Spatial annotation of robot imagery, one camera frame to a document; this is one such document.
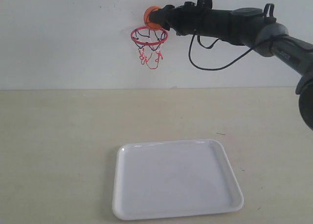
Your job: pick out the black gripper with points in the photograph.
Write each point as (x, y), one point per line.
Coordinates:
(183, 19)

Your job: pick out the small orange basketball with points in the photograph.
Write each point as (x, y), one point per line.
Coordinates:
(147, 21)

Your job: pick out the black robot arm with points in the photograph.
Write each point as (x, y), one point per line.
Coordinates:
(253, 27)

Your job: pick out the red mini basketball hoop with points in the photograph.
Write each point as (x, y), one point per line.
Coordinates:
(149, 43)

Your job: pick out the white plastic tray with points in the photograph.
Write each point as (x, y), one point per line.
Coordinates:
(169, 179)

